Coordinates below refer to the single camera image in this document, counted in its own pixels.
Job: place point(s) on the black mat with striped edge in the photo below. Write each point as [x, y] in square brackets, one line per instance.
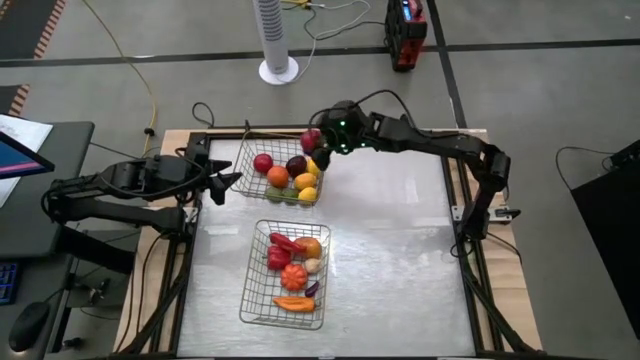
[25, 25]

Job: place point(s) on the black computer mouse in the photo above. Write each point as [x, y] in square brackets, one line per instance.
[28, 326]

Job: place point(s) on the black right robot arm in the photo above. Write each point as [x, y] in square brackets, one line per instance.
[440, 142]

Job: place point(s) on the small purple eggplant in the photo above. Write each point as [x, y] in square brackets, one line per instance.
[312, 289]

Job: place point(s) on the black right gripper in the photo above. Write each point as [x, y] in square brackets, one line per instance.
[345, 127]

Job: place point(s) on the red apple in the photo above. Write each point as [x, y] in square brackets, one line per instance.
[263, 163]
[310, 141]

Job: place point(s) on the red black power station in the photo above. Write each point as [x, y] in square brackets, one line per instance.
[406, 40]

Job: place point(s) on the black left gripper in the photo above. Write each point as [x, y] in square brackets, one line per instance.
[200, 172]

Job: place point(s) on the orange yellow pepper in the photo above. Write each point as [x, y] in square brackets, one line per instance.
[312, 247]

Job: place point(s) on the backlit keyboard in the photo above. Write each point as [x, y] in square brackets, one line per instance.
[7, 282]

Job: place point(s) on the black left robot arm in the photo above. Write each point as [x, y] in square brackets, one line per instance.
[125, 175]

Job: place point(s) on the white tower fan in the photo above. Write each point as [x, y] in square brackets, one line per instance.
[274, 45]

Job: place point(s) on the laptop with blue screen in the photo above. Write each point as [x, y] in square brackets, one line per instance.
[17, 160]

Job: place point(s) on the white paper sheet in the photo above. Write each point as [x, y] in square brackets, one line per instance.
[25, 132]

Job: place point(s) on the orange peach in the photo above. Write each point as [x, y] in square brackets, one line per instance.
[278, 176]

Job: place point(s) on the dark purple plum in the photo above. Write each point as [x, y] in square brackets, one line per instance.
[296, 166]

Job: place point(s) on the black aluminium table frame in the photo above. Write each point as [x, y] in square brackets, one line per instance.
[220, 135]

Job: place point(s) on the large black case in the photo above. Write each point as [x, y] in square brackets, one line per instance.
[610, 225]

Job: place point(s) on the ribbed orange-red tomato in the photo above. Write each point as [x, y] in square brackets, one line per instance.
[293, 277]

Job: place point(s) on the white garlic bulb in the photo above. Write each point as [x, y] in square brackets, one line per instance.
[313, 265]

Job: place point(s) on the red bell pepper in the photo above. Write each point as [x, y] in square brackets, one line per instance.
[278, 258]

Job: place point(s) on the long red chili pepper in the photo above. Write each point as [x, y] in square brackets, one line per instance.
[286, 243]

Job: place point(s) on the black desk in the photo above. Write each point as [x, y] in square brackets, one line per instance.
[30, 225]

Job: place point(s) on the long orange pepper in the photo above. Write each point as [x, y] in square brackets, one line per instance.
[295, 303]

